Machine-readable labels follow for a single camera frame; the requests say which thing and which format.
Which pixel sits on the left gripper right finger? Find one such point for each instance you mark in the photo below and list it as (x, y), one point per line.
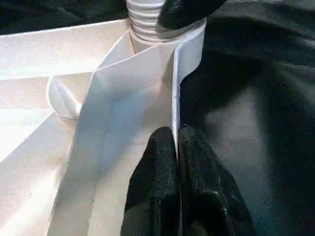
(209, 196)

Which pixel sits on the black shiny mat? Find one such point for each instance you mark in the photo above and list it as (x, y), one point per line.
(246, 123)

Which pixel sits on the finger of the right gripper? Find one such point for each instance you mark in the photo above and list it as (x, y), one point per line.
(189, 12)

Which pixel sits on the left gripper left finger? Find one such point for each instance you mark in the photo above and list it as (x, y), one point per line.
(155, 184)

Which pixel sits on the white plastic table leg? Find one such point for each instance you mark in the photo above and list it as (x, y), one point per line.
(145, 22)

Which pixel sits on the white plastic table top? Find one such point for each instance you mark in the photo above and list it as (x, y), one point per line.
(49, 49)

